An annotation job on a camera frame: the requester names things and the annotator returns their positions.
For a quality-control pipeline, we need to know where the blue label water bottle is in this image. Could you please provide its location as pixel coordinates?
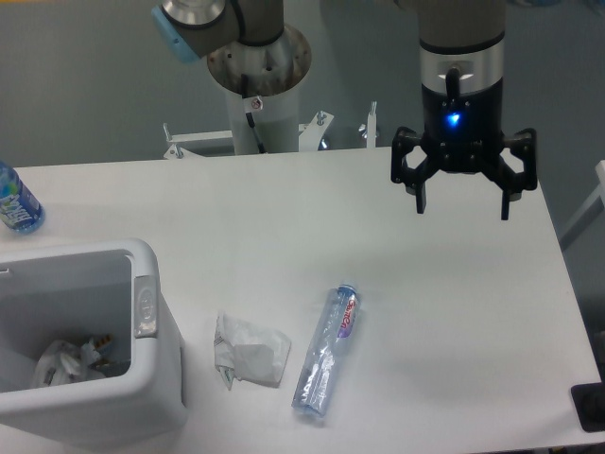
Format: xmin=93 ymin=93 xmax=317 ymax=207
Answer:
xmin=1 ymin=162 xmax=45 ymax=235

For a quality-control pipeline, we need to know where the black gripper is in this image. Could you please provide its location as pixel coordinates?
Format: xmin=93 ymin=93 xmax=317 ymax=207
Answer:
xmin=389 ymin=80 xmax=538 ymax=221

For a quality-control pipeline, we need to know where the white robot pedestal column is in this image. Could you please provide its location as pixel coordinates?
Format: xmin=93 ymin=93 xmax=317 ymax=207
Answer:
xmin=206 ymin=24 xmax=313 ymax=155

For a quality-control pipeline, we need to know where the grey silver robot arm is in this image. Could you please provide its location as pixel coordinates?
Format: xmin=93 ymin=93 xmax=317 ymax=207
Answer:
xmin=151 ymin=1 xmax=538 ymax=218

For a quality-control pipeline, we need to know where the white frame bar right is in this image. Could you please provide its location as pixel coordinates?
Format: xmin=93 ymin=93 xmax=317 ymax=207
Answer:
xmin=559 ymin=160 xmax=604 ymax=251

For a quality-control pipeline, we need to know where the black cable on pedestal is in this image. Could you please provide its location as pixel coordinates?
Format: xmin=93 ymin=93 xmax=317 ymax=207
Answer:
xmin=240 ymin=73 xmax=267 ymax=154

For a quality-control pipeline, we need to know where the black clamp at table edge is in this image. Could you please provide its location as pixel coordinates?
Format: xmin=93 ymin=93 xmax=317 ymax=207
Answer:
xmin=571 ymin=382 xmax=604 ymax=433

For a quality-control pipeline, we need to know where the white plastic trash can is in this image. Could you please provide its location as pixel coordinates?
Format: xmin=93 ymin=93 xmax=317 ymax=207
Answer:
xmin=1 ymin=239 xmax=188 ymax=450

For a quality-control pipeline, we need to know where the crumpled trash inside can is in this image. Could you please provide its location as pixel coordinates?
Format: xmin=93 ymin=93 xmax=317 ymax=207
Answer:
xmin=29 ymin=335 xmax=113 ymax=389

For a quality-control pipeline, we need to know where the white paper wrapper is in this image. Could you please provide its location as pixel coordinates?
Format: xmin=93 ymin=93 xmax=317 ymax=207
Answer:
xmin=214 ymin=311 xmax=291 ymax=391

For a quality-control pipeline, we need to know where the white metal frame bracket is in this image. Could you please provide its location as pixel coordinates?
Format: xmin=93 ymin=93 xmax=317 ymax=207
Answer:
xmin=163 ymin=100 xmax=380 ymax=160

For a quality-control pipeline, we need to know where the clear empty plastic bottle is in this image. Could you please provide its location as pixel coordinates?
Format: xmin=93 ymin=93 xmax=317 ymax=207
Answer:
xmin=291 ymin=282 xmax=361 ymax=419

